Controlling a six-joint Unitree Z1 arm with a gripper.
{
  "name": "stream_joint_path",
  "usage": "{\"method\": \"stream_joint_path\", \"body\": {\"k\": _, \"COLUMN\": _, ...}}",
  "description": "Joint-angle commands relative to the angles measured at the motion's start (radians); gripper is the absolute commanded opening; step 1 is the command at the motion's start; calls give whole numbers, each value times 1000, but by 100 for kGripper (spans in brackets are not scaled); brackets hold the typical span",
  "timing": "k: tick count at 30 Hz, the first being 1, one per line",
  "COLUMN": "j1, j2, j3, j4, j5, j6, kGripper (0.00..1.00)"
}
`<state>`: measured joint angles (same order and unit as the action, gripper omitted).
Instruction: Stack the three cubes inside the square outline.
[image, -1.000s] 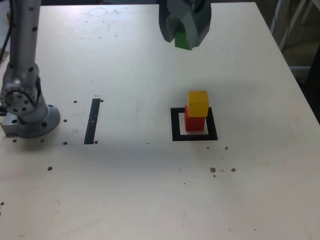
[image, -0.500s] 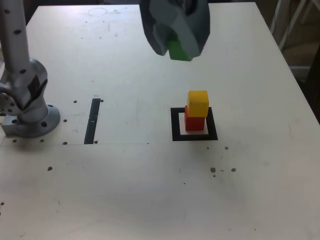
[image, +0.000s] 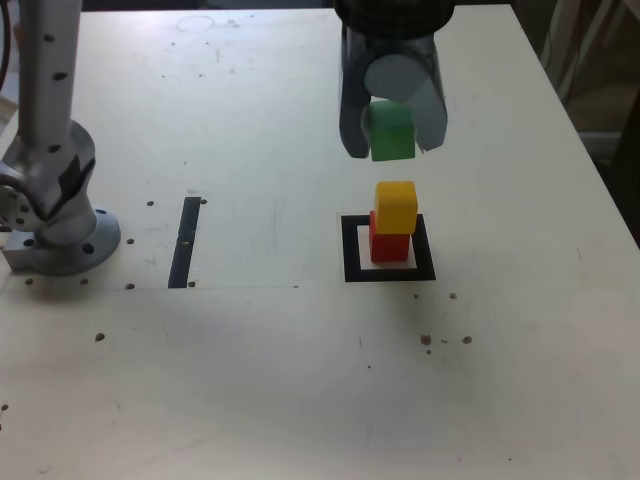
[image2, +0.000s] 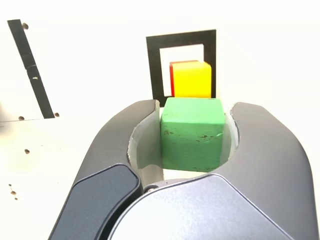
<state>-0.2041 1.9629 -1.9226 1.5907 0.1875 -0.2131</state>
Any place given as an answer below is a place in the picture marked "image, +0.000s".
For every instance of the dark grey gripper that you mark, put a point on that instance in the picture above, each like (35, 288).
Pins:
(400, 46)

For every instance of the green cube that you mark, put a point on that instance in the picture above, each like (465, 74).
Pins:
(392, 135)

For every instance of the yellow cube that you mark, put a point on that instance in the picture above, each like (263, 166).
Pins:
(395, 207)

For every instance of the red cube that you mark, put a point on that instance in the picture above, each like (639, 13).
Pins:
(390, 248)

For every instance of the black tape square outline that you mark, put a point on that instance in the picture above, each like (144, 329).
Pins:
(350, 250)

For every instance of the dark furniture piece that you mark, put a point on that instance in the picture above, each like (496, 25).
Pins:
(631, 155)

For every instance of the black tape strip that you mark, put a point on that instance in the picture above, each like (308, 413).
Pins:
(184, 245)

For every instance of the white metal frame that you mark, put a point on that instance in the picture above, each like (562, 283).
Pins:
(580, 52)

